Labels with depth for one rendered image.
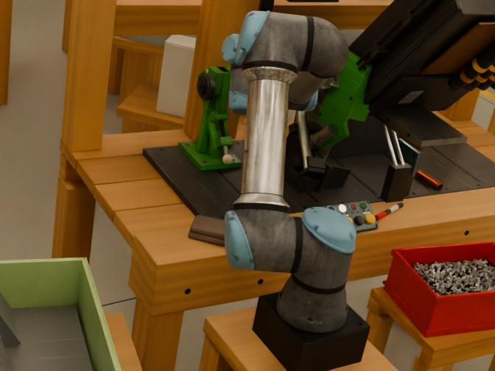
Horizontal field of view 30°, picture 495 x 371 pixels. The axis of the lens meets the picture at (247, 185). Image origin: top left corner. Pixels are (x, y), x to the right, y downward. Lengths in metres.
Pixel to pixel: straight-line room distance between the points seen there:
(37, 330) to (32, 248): 1.83
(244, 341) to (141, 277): 0.34
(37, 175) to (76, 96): 1.81
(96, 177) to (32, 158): 1.99
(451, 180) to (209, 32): 0.85
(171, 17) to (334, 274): 1.07
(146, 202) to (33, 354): 0.64
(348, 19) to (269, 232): 1.29
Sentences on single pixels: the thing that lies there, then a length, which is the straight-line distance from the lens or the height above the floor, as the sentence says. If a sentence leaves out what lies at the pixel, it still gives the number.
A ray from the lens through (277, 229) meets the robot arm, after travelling 1.83.
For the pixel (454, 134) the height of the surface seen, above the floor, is 1.13.
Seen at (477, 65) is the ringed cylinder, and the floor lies 1.34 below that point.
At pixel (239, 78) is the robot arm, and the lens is 2.30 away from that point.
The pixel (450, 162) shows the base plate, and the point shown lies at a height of 0.90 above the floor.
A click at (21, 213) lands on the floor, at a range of 4.03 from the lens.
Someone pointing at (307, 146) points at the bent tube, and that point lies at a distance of 2.56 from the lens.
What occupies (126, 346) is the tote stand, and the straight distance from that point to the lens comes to 2.06.
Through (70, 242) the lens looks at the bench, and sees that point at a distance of 2.77.
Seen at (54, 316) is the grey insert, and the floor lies 0.85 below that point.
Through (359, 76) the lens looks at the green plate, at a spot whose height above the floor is 1.23.
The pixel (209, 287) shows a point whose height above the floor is 0.81.
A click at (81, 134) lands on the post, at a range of 2.60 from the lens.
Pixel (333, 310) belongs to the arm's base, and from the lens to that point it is 1.93.
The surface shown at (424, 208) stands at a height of 0.90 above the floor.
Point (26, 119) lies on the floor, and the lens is 4.85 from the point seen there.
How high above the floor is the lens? 2.06
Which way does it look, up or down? 27 degrees down
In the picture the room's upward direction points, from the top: 11 degrees clockwise
